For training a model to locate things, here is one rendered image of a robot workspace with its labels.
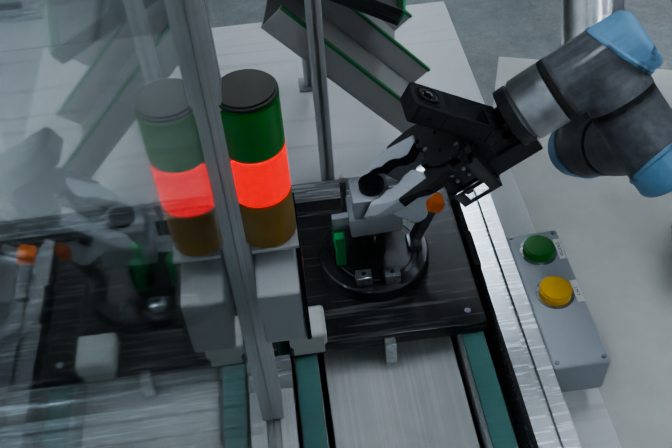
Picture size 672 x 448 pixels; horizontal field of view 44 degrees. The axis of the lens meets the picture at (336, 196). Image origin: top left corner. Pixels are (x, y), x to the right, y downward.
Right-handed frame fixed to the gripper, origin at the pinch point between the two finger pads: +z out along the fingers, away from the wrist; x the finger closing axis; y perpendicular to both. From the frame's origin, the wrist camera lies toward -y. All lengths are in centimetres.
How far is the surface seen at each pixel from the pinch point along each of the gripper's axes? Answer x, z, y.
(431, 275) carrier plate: -3.8, 1.1, 14.5
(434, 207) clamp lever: -0.9, -4.9, 7.1
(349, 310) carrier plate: -7.7, 10.1, 8.1
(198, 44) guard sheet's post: -20.5, -10.5, -38.4
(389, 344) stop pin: -13.1, 7.0, 10.8
